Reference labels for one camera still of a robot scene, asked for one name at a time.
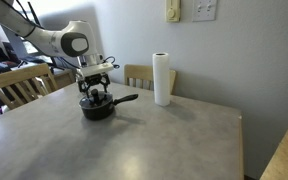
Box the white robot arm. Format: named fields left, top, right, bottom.
left=0, top=0, right=114, bottom=93

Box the white paper towel roll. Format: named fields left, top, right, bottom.
left=153, top=52, right=170, bottom=106

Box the beige wall thermostat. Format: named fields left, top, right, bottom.
left=165, top=0, right=181, bottom=22

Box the wooden chair behind table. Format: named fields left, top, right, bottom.
left=123, top=64, right=177, bottom=96

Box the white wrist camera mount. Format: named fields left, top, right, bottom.
left=77, top=63, right=114, bottom=77

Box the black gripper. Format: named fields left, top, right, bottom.
left=77, top=73, right=110, bottom=98

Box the black cooking pot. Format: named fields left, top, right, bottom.
left=79, top=94, right=138, bottom=121

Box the glass pot lid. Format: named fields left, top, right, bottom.
left=79, top=89, right=113, bottom=109

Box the left wooden chair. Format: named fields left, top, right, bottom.
left=0, top=63, right=58, bottom=109

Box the blue black cable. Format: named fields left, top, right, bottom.
left=102, top=55, right=121, bottom=70

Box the white light switch plate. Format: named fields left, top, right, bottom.
left=192, top=0, right=217, bottom=22

